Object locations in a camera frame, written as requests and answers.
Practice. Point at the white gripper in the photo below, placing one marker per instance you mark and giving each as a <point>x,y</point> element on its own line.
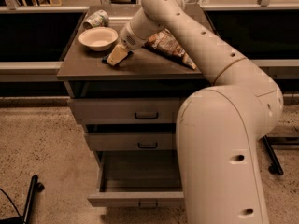
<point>128,40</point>

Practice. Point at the blue rxbar blueberry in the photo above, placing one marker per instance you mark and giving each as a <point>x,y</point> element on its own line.
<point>104,59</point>

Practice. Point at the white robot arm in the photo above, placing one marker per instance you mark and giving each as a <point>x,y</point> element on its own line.
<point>218,128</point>

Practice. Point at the grey drawer cabinet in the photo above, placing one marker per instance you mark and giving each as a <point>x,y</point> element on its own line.
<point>143,74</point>

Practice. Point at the grey top drawer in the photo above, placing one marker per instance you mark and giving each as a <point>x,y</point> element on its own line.
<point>125,110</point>

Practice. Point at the grey middle drawer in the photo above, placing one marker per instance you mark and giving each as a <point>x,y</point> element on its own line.
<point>131,141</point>

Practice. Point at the grey open bottom drawer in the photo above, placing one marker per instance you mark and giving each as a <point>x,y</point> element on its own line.
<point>143,179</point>

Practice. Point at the white paper bowl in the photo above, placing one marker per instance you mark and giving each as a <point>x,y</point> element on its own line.
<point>99,38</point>

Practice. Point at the tipped green white cup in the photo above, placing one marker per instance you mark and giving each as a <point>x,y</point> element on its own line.
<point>98,19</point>

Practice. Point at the brown chip bag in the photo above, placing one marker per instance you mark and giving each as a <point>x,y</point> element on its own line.
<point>165,44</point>

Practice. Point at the black stand leg left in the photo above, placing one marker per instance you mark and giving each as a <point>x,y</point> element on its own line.
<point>34,187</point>

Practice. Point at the black stand leg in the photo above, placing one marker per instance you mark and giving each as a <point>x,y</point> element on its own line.
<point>34,187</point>
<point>284,142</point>

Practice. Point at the black stand leg right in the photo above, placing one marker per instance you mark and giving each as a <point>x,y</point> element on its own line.
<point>284,142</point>

